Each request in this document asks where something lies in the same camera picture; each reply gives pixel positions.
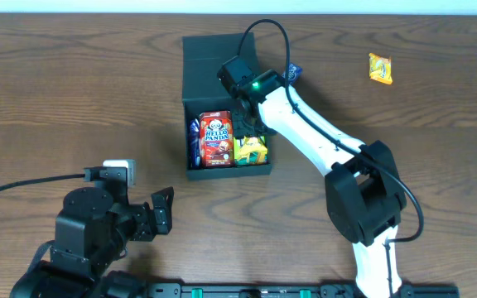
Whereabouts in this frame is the black gift box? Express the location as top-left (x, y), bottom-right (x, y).
top-left (182, 33), bottom-right (272, 180)

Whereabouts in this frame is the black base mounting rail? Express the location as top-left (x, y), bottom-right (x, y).
top-left (142, 283), bottom-right (460, 298)

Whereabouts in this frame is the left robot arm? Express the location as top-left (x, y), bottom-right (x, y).
top-left (11, 187), bottom-right (174, 297)

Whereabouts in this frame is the red Hello Panda box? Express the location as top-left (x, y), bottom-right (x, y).
top-left (200, 111), bottom-right (234, 168)

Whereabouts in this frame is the green Pretz snack box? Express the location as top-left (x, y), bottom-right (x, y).
top-left (234, 136), bottom-right (269, 167)

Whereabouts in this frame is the yellow sandwich cracker packet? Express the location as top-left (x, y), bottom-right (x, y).
top-left (233, 135), bottom-right (269, 163)

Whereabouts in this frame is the blue Eclipse mint tin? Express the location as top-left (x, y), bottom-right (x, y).
top-left (282, 63), bottom-right (302, 85)

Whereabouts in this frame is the dark blue Oreo packet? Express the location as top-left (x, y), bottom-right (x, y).
top-left (188, 118), bottom-right (201, 170)

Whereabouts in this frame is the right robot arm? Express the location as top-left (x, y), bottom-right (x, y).
top-left (218, 67), bottom-right (407, 297)

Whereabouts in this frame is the small yellow orange snack packet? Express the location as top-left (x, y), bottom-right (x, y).
top-left (369, 53), bottom-right (393, 85)

